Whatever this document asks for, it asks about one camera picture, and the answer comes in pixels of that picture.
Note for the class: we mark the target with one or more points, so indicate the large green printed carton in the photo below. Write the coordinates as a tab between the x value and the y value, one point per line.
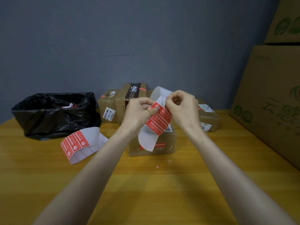
267	98
281	21

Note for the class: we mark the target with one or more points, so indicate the white backing paper strip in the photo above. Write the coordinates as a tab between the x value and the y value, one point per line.
146	140

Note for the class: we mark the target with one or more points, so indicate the white barcode label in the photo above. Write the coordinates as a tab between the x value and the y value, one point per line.
206	108

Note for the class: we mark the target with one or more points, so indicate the black plastic trash bag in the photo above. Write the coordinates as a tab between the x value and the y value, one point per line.
51	121

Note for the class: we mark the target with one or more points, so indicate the red sticker label strip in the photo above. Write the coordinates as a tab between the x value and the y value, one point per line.
93	140

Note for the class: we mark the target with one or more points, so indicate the white end label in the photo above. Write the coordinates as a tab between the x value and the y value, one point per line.
205	126

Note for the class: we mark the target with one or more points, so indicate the long brown cardboard box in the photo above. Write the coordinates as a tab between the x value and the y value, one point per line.
211	118

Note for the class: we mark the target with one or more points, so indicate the white shipping label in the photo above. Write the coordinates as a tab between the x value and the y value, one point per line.
169	128

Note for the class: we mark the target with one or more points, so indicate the box with black tape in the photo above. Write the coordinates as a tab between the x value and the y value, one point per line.
120	106

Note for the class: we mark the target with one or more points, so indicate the person's left hand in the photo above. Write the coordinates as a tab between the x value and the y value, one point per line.
136	114

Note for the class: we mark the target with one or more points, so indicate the person's left forearm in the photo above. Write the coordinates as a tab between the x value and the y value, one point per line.
86	185

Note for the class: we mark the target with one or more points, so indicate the person's right hand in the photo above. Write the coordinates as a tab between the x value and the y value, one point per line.
185	110

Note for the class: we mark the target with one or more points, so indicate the white printed price label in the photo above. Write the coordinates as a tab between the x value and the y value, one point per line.
109	114

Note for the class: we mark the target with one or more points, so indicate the person's right forearm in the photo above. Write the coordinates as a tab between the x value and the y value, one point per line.
234	182

